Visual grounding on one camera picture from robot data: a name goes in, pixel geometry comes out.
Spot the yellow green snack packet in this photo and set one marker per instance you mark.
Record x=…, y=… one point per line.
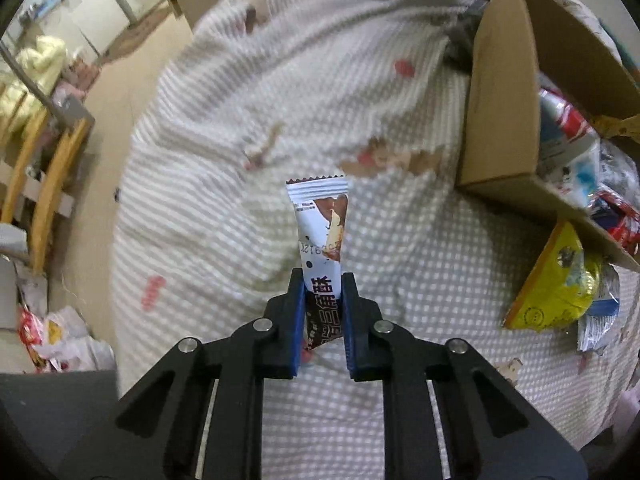
x=560, y=285

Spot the wooden chair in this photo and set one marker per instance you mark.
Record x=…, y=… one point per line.
x=50, y=170

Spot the pale yellow cloth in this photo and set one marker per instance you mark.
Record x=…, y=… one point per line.
x=30, y=70

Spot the white brown snack packet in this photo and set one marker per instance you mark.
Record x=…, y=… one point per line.
x=320, y=230

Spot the red white plastic bag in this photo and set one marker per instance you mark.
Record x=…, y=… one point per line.
x=60, y=335

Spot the white cabinet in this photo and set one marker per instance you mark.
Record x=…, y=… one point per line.
x=80, y=15

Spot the red white snack packet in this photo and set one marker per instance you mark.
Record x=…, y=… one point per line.
x=567, y=120

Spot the white blue striped snack packet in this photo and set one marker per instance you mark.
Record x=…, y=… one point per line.
x=575, y=175

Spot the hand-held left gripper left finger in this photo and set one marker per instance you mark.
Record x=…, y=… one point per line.
x=298, y=320

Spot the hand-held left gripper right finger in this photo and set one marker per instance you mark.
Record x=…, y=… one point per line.
x=348, y=327

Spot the red blue snack packet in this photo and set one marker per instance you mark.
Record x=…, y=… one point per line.
x=620, y=217

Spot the checked printed blanket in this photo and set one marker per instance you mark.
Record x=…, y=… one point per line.
x=225, y=160

